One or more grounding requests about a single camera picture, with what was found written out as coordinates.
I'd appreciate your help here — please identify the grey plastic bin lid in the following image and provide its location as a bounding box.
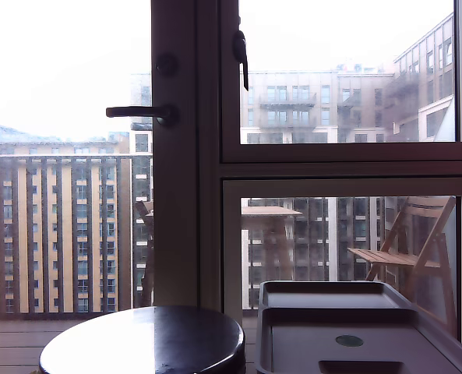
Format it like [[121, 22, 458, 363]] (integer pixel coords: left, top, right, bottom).
[[255, 280, 462, 374]]

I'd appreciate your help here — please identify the wooden balcony table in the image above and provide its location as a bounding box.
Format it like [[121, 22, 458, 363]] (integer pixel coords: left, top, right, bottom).
[[241, 205, 304, 281]]

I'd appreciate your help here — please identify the round door lock knob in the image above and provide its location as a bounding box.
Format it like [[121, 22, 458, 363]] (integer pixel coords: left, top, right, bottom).
[[155, 53, 179, 77]]

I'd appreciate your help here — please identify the round dark wooden stool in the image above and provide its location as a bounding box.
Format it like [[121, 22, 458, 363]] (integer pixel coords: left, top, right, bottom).
[[38, 305, 246, 374]]

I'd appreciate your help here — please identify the slatted balcony railing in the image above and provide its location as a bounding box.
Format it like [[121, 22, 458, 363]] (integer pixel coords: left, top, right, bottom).
[[0, 154, 153, 316]]

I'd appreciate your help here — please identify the grey balcony door frame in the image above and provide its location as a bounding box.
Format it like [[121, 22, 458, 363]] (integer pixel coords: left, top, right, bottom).
[[150, 0, 200, 311]]

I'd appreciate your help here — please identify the dark lever door handle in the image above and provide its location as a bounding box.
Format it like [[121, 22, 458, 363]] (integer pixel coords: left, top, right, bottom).
[[105, 104, 180, 128]]

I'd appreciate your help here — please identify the dark window handle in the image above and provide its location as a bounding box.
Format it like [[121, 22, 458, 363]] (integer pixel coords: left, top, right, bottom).
[[232, 30, 250, 92]]

